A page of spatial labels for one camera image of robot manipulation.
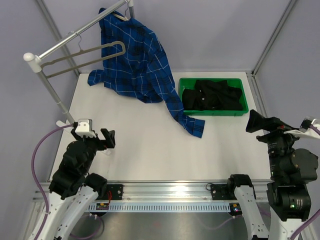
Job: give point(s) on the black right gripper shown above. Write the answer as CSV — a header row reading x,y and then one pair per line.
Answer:
x,y
257,122

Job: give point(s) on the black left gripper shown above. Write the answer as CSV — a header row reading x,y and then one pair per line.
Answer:
x,y
109,136

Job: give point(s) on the black button shirt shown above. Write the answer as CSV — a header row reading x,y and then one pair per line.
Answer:
x,y
208,95

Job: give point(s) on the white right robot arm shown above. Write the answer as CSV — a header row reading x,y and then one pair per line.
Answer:
x,y
290,172

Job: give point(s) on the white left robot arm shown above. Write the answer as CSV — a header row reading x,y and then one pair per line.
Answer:
x,y
73,188

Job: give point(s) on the blue plaid shirt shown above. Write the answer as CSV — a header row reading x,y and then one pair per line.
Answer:
x,y
143,71

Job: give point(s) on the wooden hanger of blue shirt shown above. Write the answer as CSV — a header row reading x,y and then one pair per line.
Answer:
x,y
128,14

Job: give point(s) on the silver clothes rack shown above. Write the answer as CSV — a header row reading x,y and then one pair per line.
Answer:
x,y
36,63

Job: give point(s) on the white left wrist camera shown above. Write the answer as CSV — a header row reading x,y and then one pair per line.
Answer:
x,y
84,128

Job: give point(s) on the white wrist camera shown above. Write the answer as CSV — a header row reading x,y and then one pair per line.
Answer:
x,y
84,128
309,129

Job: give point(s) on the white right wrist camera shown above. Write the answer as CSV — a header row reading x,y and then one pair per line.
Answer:
x,y
309,129

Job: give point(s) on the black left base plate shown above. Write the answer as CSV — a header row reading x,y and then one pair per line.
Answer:
x,y
114,191

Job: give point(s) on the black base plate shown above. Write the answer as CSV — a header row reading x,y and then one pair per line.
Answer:
x,y
114,191
220,191

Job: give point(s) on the aluminium mounting rail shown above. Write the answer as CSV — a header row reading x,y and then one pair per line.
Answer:
x,y
181,191

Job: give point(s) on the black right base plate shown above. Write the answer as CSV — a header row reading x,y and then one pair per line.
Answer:
x,y
220,191

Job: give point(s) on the white slotted cable duct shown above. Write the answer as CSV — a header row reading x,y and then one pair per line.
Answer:
x,y
160,207

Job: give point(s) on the aluminium frame post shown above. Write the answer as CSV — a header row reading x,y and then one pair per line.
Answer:
x,y
276,32

